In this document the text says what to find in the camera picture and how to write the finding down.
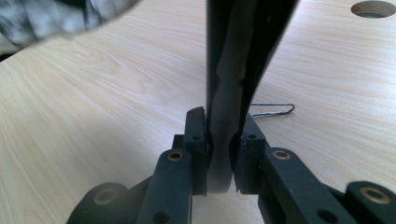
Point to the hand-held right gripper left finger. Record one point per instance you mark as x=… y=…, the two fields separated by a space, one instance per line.
x=196 y=155

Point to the black square device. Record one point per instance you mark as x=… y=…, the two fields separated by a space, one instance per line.
x=227 y=93

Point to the white black checked cloth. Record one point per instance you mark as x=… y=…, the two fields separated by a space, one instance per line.
x=46 y=18

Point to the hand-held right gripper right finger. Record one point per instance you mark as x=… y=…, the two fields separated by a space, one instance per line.
x=249 y=161

